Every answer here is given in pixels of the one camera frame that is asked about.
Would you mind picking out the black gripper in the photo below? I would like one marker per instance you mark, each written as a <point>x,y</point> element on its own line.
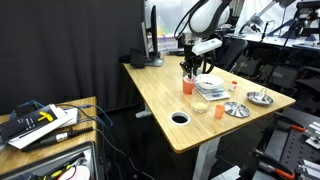
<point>190,56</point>

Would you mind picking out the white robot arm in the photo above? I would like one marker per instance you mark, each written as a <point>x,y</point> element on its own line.
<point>206,16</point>

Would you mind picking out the glass container with yellow contents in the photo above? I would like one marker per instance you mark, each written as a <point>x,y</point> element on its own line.
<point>199,106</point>

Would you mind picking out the large orange cup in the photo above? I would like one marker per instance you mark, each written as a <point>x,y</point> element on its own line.
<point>188,87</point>

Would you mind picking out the white bowl with beans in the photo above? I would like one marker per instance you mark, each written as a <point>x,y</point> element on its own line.
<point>211,81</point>

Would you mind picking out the white printed storage box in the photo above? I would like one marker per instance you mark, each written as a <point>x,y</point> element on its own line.
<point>168,43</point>

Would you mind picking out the white kitchen scale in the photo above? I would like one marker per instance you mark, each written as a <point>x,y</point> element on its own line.
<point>215,95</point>

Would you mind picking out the black office chair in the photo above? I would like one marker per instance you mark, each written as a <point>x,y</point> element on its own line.
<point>235,53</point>

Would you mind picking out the small orange cup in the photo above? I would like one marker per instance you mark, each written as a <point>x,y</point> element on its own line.
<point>219,111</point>

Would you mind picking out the black computer monitor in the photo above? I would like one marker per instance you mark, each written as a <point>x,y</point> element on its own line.
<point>154,30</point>

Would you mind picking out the small black box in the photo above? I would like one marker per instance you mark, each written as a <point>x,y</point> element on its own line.
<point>137,59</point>

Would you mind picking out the round ribbed metal plate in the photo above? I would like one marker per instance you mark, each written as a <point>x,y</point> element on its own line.
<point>236,109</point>

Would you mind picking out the metal bowl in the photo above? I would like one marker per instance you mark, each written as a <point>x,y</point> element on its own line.
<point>259,99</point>

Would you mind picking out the white desk leg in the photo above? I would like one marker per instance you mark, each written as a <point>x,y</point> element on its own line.
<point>205,160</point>

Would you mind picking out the black perforated board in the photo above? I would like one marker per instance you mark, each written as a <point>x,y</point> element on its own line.
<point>290,146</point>

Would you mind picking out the black plastic tray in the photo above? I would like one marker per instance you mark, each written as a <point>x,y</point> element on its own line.
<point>93,160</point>

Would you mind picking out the pink toy item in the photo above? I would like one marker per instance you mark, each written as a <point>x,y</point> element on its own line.
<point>78,172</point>

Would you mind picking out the black handheld tool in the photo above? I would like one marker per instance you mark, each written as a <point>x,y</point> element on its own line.
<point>50,140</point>

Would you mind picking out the yellow toy item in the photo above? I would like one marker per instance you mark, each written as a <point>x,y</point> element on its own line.
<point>57,173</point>

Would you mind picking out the black booklet with yellow mark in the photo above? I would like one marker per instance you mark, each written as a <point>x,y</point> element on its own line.
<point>26,125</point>

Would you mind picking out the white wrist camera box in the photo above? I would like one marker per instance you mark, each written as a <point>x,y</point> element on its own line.
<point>206,46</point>

